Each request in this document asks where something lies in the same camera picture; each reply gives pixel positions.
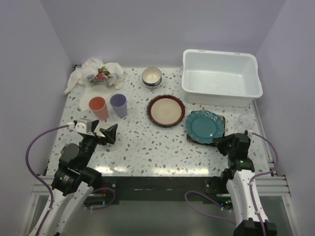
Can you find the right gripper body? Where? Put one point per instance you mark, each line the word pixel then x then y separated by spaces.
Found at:
pixel 225 148

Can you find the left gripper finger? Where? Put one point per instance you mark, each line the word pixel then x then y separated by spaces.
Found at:
pixel 110 134
pixel 94 124

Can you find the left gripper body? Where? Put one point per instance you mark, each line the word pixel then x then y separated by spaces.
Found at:
pixel 89 143

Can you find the teal scalloped plate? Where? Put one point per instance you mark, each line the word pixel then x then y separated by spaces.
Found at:
pixel 204 126

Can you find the black floral square plate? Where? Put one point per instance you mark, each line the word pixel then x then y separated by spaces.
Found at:
pixel 222 120

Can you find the red rimmed cream plate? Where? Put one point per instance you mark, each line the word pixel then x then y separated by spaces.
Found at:
pixel 165 110

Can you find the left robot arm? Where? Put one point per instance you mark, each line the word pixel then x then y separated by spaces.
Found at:
pixel 73 180

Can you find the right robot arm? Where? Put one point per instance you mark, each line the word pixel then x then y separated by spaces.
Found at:
pixel 239 180

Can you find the white plastic bin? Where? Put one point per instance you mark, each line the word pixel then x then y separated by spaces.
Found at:
pixel 220 78

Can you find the small white bowl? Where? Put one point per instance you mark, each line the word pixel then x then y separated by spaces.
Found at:
pixel 102 126

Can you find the orange plastic cup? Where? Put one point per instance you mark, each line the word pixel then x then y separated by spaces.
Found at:
pixel 99 108

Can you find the clear glass cup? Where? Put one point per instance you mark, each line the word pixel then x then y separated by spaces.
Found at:
pixel 245 122

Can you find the purple plastic cup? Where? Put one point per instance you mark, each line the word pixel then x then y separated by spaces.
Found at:
pixel 119 105

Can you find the white floral cloth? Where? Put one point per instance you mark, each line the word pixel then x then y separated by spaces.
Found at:
pixel 99 80

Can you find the cream bowl blue pattern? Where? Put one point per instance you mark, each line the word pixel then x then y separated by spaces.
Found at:
pixel 151 77

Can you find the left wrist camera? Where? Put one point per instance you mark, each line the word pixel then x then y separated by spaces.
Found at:
pixel 83 126

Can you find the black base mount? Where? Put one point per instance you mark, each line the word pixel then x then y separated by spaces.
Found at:
pixel 157 189

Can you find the aluminium frame rail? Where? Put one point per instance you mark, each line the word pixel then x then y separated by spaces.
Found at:
pixel 44 186

